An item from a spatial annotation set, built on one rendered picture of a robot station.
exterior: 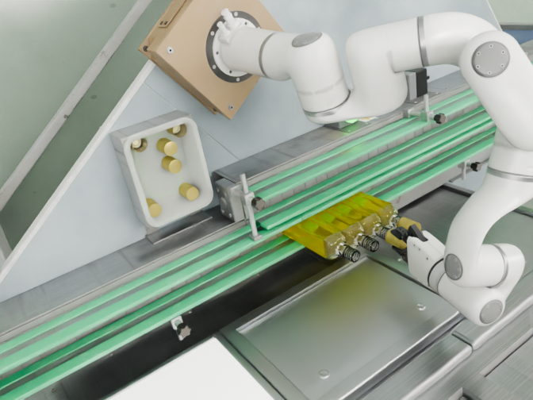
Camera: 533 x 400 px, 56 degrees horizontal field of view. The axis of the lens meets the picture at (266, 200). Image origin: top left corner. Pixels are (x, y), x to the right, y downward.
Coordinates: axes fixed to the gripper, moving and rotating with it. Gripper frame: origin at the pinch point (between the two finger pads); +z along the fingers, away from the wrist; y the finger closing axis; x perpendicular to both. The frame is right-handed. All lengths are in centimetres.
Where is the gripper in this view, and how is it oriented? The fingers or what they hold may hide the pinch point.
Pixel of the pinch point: (401, 240)
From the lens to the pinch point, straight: 118.4
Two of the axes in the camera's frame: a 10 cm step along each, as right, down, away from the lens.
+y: -1.8, -8.8, -4.4
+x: -9.3, 3.0, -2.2
